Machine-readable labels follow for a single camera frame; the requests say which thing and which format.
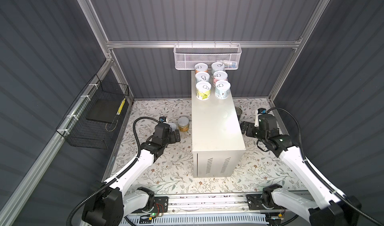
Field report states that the white label can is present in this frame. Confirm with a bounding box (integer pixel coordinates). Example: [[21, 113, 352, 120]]
[[215, 80, 231, 99]]

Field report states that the yellow green label can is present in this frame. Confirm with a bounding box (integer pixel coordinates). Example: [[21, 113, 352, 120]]
[[196, 81, 212, 101]]

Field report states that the light blue label can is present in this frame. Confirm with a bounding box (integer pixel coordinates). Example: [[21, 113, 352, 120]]
[[195, 72, 210, 83]]

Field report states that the pink label can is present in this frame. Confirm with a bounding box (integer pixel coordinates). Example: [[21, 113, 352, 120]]
[[213, 71, 228, 85]]

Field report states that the orange label can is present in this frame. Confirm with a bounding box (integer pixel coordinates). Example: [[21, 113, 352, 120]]
[[194, 63, 209, 74]]

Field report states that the teal label can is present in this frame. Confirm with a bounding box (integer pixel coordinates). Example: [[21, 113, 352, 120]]
[[211, 62, 225, 74]]

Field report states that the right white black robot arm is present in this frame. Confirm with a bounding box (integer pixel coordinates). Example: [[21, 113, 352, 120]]
[[240, 108, 382, 226]]

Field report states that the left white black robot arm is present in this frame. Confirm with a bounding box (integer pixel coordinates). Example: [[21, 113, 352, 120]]
[[66, 118, 181, 226]]

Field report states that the white metal cabinet counter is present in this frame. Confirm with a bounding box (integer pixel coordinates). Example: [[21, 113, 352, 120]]
[[190, 71, 246, 178]]

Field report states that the yellow label can back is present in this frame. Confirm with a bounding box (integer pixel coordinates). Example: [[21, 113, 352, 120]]
[[178, 116, 190, 132]]

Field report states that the dark olive can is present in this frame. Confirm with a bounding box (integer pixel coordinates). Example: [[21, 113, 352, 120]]
[[235, 107, 243, 121]]

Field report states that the floral table mat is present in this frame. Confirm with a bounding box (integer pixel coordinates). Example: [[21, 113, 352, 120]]
[[112, 100, 305, 195]]

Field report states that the black pad in basket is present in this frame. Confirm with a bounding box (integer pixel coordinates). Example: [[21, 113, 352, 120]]
[[86, 99, 121, 124]]

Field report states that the small bottle in basket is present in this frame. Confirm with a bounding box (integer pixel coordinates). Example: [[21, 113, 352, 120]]
[[224, 60, 238, 69]]

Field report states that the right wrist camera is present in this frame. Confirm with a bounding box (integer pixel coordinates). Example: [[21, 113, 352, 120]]
[[255, 108, 267, 128]]

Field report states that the black wire basket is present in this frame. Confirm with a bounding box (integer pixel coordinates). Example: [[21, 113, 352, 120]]
[[57, 76, 130, 150]]

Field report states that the aluminium mounting rail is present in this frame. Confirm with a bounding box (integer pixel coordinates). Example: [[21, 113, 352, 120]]
[[86, 192, 301, 218]]

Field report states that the white wire mesh basket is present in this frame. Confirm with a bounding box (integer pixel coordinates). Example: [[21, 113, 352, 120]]
[[173, 43, 242, 70]]

